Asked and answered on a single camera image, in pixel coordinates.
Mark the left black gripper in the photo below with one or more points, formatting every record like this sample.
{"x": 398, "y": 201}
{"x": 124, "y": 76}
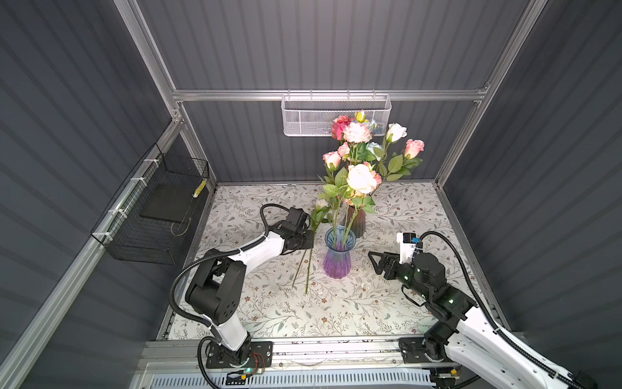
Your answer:
{"x": 308, "y": 235}

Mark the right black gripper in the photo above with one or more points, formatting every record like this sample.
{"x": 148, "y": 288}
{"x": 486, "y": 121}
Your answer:
{"x": 386, "y": 258}

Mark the white bud rose stem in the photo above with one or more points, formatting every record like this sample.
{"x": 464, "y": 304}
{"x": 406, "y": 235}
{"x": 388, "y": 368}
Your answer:
{"x": 317, "y": 216}

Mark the blue purple glass vase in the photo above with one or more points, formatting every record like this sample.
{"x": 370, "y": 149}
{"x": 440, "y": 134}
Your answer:
{"x": 340, "y": 244}

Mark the red pink glass vase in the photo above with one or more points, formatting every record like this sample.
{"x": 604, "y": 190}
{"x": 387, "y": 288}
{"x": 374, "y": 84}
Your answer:
{"x": 356, "y": 220}

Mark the light pink rose stem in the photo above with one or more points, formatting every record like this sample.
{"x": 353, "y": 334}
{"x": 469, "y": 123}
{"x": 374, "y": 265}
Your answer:
{"x": 402, "y": 165}

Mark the pale pink flower spray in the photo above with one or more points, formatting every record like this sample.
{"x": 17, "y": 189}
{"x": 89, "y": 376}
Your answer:
{"x": 355, "y": 136}

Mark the pink rose large leaves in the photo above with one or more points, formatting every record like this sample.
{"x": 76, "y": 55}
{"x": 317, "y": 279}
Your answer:
{"x": 334, "y": 189}

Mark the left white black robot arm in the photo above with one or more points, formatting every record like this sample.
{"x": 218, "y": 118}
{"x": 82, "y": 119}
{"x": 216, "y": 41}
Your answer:
{"x": 214, "y": 292}

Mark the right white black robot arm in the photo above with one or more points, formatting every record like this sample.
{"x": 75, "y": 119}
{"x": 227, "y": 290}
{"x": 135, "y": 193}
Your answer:
{"x": 466, "y": 334}

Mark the floral patterned table mat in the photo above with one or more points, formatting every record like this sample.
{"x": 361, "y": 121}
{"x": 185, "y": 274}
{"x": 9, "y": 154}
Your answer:
{"x": 362, "y": 303}

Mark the yellow green marker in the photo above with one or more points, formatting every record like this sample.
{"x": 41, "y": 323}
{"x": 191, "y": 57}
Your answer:
{"x": 199, "y": 189}

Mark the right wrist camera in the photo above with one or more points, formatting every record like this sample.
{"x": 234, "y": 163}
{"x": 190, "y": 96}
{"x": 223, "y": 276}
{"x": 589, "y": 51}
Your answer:
{"x": 409, "y": 245}

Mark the white wire mesh basket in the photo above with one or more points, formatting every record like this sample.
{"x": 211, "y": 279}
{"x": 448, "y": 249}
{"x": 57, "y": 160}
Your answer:
{"x": 313, "y": 115}

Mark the black wire basket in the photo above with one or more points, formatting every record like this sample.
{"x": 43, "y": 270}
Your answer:
{"x": 153, "y": 219}

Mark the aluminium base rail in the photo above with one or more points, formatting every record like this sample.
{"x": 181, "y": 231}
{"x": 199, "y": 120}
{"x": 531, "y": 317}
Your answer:
{"x": 289, "y": 353}

